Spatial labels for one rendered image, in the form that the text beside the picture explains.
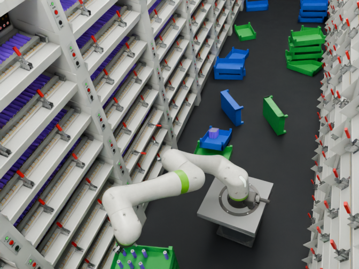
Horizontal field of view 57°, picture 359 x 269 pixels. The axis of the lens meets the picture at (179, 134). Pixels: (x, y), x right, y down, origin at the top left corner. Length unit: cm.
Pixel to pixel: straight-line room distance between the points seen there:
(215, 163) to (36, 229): 100
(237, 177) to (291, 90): 172
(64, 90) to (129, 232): 68
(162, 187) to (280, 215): 120
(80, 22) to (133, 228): 93
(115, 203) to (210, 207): 89
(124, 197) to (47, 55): 64
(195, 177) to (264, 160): 126
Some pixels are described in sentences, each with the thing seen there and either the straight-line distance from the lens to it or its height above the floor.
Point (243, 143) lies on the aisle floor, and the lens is 288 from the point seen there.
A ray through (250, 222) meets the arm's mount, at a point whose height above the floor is 33.
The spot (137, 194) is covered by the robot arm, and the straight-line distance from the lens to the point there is 140.
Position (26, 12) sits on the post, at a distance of 149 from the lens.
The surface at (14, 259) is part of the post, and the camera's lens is 150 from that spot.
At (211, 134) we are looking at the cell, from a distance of 286.
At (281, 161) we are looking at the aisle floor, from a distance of 276.
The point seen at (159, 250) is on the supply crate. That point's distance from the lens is 179.
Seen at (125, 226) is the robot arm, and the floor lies 100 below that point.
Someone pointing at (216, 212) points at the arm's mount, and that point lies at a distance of 208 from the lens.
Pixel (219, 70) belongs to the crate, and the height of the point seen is 11.
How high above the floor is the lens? 208
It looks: 44 degrees down
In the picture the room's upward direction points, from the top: 11 degrees counter-clockwise
